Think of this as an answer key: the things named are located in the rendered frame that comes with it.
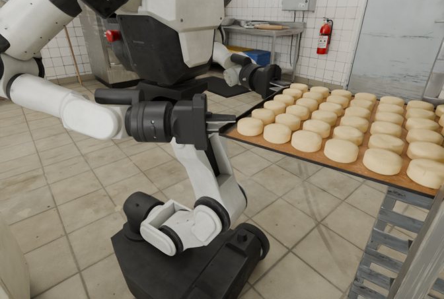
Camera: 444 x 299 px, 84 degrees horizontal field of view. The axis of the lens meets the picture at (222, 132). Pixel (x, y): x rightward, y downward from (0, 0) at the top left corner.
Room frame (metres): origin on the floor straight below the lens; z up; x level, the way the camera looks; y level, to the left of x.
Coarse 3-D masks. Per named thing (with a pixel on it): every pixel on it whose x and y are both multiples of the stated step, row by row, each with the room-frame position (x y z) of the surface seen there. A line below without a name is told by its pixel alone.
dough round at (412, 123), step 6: (408, 120) 0.45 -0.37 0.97; (414, 120) 0.45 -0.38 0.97; (420, 120) 0.45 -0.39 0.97; (426, 120) 0.45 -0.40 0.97; (408, 126) 0.44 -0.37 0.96; (414, 126) 0.43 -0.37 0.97; (420, 126) 0.43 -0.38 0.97; (426, 126) 0.42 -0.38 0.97; (432, 126) 0.42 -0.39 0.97; (438, 126) 0.43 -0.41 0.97
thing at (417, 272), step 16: (432, 208) 0.23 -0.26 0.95; (432, 224) 0.22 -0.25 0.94; (416, 240) 0.23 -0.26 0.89; (432, 240) 0.21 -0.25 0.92; (416, 256) 0.21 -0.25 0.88; (432, 256) 0.21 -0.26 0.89; (400, 272) 0.23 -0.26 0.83; (416, 272) 0.21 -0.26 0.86; (432, 272) 0.20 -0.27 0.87; (400, 288) 0.21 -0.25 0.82; (416, 288) 0.21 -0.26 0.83
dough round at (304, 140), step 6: (300, 132) 0.40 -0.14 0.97; (306, 132) 0.40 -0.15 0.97; (312, 132) 0.40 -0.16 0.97; (294, 138) 0.38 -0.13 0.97; (300, 138) 0.38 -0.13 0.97; (306, 138) 0.38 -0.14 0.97; (312, 138) 0.38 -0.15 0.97; (318, 138) 0.38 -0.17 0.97; (294, 144) 0.38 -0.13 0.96; (300, 144) 0.37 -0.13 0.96; (306, 144) 0.36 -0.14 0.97; (312, 144) 0.36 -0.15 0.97; (318, 144) 0.36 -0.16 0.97; (306, 150) 0.36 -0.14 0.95; (312, 150) 0.36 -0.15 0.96
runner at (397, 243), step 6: (372, 234) 0.59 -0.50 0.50; (378, 234) 0.58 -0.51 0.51; (384, 234) 0.57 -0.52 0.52; (390, 234) 0.56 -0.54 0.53; (372, 240) 0.56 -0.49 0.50; (378, 240) 0.56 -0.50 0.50; (384, 240) 0.56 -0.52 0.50; (390, 240) 0.56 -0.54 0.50; (396, 240) 0.55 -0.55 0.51; (402, 240) 0.54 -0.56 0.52; (390, 246) 0.54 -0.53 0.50; (396, 246) 0.54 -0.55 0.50; (402, 246) 0.54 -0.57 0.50; (402, 252) 0.52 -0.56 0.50
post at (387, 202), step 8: (440, 48) 0.60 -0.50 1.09; (440, 56) 0.59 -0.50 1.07; (432, 80) 0.59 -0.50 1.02; (440, 80) 0.58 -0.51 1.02; (424, 88) 0.61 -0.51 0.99; (432, 88) 0.58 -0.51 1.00; (440, 88) 0.58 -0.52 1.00; (432, 96) 0.58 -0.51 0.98; (384, 200) 0.59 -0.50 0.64; (392, 200) 0.58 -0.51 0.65; (392, 208) 0.58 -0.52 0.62; (376, 224) 0.59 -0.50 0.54; (384, 224) 0.58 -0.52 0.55; (368, 240) 0.60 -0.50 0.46; (376, 248) 0.58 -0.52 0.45; (368, 264) 0.58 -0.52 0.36; (360, 280) 0.58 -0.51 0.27; (352, 296) 0.58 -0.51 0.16
